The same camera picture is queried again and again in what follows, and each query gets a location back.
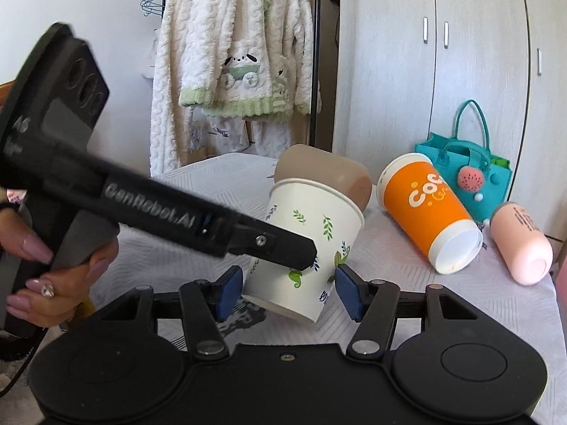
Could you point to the white leaf print paper cup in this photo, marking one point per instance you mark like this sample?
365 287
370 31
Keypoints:
305 248

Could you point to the brown plastic cup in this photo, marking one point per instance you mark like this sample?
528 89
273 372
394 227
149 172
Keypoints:
336 172

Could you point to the white printed garment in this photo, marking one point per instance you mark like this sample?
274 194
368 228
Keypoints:
221 135

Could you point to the white wardrobe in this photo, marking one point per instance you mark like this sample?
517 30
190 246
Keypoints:
443 75

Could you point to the pink bottle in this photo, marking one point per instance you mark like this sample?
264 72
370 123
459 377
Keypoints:
527 248

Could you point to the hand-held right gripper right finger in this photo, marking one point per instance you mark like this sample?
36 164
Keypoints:
348 293

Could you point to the black clothes rack pole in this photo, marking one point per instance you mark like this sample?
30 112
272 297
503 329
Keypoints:
315 75

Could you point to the orange paper cup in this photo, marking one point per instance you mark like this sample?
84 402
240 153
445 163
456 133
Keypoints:
425 212

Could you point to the person's left hand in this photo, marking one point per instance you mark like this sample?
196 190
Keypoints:
62 296

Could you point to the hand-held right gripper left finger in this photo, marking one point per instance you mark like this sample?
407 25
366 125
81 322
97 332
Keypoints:
230 291

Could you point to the teal felt handbag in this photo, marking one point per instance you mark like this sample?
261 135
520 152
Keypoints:
487 186

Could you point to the white patterned tablecloth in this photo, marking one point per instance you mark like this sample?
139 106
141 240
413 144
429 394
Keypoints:
398 283

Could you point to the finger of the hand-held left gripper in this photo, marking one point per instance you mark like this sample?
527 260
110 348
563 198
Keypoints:
283 248

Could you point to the white fleece robe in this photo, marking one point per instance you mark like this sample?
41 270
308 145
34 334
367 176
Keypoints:
199 53

